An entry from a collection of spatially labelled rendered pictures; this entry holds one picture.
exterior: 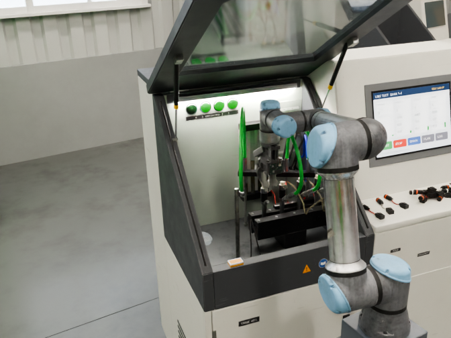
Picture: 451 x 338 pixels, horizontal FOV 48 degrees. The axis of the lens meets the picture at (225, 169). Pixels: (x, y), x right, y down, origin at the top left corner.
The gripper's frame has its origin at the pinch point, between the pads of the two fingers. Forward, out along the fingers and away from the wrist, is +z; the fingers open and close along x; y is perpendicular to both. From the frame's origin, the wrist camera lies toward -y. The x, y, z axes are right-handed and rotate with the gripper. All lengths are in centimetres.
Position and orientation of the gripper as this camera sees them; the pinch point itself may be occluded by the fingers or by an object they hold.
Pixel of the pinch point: (267, 188)
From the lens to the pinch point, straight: 200.1
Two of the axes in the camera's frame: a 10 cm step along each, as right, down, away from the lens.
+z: 0.3, 9.2, 3.9
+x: 9.4, -1.6, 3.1
